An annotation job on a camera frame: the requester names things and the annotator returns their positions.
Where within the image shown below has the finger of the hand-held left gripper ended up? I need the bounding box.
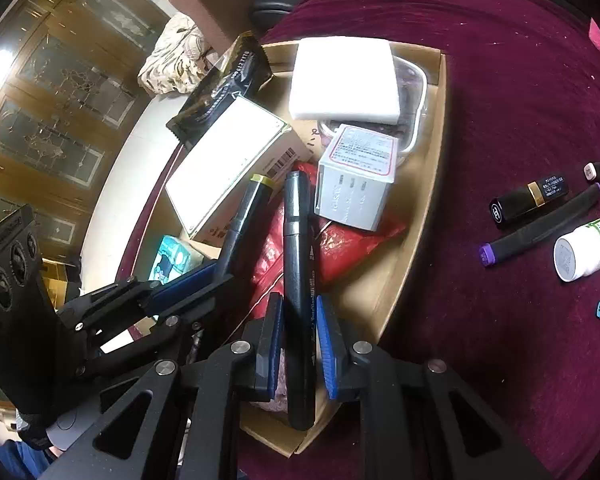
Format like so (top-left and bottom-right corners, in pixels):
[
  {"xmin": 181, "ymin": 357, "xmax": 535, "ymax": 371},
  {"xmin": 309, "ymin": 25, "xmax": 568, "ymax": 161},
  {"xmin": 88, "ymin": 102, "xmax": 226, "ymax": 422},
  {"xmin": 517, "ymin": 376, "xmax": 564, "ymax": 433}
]
[
  {"xmin": 74, "ymin": 294, "xmax": 222, "ymax": 380},
  {"xmin": 55, "ymin": 260, "xmax": 221, "ymax": 332}
]

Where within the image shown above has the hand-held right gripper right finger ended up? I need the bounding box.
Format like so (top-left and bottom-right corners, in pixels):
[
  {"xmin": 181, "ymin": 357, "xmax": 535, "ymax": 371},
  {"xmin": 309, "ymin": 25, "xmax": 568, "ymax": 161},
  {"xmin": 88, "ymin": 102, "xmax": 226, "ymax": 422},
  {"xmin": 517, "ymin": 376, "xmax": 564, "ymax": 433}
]
[{"xmin": 316, "ymin": 295, "xmax": 551, "ymax": 480}]

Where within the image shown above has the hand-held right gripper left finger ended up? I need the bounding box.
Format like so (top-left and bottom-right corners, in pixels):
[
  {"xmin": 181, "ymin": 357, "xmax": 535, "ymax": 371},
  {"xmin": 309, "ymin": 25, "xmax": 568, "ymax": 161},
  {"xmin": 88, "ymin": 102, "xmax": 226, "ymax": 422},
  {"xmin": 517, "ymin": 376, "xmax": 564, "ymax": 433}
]
[{"xmin": 42, "ymin": 291, "xmax": 285, "ymax": 480}]

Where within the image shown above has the teal cartoon tissue packet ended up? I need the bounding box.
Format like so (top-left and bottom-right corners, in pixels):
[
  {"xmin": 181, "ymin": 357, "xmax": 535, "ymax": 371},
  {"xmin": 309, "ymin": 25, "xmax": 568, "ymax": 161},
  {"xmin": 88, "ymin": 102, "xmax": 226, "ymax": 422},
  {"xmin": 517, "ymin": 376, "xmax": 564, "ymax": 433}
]
[{"xmin": 147, "ymin": 234, "xmax": 206, "ymax": 283}]

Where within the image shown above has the black marker yellow band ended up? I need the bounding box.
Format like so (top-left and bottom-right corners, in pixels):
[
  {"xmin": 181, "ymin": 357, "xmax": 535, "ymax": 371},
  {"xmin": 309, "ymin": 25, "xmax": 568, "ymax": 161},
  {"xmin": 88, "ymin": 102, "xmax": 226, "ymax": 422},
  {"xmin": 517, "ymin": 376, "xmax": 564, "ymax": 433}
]
[{"xmin": 219, "ymin": 172, "xmax": 281, "ymax": 283}]

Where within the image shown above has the shallow cardboard box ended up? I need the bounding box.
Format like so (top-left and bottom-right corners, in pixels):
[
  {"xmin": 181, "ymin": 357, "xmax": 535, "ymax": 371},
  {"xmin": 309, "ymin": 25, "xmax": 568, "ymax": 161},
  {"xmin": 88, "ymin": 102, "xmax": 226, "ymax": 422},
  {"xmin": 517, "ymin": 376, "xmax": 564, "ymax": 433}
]
[{"xmin": 130, "ymin": 41, "xmax": 448, "ymax": 458}]

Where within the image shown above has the red plastic packet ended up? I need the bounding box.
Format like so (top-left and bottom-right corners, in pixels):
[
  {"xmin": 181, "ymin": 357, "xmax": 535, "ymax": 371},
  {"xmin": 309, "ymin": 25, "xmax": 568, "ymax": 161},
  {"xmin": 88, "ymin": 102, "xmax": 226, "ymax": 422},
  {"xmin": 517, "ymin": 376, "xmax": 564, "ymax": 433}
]
[{"xmin": 247, "ymin": 160, "xmax": 408, "ymax": 321}]

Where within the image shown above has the black marker grey band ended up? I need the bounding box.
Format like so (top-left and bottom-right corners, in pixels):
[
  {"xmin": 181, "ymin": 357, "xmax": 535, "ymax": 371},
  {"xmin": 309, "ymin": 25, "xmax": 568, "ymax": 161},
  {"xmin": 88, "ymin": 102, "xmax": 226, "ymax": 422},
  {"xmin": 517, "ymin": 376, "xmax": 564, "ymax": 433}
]
[{"xmin": 281, "ymin": 170, "xmax": 319, "ymax": 432}]

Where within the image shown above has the white green-edged medicine box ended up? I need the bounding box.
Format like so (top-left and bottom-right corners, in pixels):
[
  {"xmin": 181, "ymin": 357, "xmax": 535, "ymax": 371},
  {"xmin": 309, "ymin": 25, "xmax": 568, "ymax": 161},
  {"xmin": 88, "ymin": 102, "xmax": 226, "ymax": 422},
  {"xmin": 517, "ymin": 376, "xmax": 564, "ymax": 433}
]
[{"xmin": 165, "ymin": 95, "xmax": 294, "ymax": 250}]

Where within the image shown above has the grey box pink label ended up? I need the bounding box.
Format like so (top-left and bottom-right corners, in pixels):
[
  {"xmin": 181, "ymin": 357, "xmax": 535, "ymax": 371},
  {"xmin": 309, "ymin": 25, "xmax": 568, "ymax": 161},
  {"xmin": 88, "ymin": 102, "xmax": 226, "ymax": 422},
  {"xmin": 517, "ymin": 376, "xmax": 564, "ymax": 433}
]
[{"xmin": 314, "ymin": 123, "xmax": 399, "ymax": 233}]

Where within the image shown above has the black marker purple cap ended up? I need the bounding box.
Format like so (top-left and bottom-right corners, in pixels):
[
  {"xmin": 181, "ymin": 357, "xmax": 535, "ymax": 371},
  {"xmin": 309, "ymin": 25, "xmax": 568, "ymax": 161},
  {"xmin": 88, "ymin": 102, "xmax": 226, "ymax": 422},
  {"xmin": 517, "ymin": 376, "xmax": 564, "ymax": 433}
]
[{"xmin": 476, "ymin": 182, "xmax": 600, "ymax": 268}]

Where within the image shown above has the black gold lipstick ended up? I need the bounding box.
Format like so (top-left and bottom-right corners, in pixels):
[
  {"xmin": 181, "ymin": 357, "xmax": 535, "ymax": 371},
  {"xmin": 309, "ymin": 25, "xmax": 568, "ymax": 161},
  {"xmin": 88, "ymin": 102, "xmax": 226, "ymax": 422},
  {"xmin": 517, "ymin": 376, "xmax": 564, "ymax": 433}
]
[{"xmin": 488, "ymin": 174, "xmax": 570, "ymax": 231}]

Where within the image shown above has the white foam block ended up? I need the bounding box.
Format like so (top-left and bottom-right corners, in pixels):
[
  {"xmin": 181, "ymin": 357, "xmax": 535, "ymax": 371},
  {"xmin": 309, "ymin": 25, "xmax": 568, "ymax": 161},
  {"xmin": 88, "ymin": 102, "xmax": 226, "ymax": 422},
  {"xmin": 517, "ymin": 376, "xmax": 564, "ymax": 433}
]
[{"xmin": 287, "ymin": 36, "xmax": 398, "ymax": 123}]

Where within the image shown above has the white pill bottle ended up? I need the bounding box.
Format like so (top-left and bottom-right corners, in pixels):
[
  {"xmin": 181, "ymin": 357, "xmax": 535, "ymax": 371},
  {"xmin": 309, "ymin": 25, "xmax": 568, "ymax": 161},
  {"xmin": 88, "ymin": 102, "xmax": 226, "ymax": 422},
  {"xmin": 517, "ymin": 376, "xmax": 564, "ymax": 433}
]
[{"xmin": 553, "ymin": 218, "xmax": 600, "ymax": 282}]

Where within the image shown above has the black foil snack packet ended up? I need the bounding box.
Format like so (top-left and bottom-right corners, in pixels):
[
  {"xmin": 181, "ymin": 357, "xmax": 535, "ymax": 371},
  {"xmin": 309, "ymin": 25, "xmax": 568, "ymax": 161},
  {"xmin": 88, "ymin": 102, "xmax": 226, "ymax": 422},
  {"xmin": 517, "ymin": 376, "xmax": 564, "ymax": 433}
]
[{"xmin": 166, "ymin": 31, "xmax": 273, "ymax": 150}]

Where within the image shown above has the wooden glass-door cabinet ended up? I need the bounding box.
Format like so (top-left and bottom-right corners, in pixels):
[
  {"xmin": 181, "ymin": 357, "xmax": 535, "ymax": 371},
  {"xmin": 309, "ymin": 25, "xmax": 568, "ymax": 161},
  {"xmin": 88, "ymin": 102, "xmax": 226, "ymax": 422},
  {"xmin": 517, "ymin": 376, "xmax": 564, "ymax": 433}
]
[{"xmin": 0, "ymin": 0, "xmax": 176, "ymax": 401}]

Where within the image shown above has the floral cushion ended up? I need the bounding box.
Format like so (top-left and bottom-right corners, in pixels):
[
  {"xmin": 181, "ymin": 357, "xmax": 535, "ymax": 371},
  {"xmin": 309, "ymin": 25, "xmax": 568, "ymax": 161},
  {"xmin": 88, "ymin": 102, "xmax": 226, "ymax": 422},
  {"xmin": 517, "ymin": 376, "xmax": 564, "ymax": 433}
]
[{"xmin": 137, "ymin": 12, "xmax": 231, "ymax": 98}]

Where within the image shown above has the clear plastic container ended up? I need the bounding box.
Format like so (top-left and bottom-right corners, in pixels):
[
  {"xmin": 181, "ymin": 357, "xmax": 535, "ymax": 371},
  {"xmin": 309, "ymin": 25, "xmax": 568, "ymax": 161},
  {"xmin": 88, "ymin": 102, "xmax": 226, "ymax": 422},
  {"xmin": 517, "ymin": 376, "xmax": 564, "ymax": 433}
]
[{"xmin": 314, "ymin": 57, "xmax": 429, "ymax": 161}]

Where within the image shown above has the brown armchair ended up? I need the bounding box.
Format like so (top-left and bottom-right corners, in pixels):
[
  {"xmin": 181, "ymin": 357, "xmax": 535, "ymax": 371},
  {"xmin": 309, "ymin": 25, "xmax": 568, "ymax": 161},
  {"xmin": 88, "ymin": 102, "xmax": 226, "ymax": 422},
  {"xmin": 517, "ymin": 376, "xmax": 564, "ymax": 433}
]
[{"xmin": 165, "ymin": 0, "xmax": 301, "ymax": 58}]

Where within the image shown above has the maroon velvet tablecloth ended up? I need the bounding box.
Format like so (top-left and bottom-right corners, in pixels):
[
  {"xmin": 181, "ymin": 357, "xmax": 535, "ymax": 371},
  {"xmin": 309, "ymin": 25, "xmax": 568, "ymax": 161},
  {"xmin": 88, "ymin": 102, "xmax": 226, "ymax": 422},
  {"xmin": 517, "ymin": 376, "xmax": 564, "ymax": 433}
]
[{"xmin": 120, "ymin": 0, "xmax": 600, "ymax": 480}]

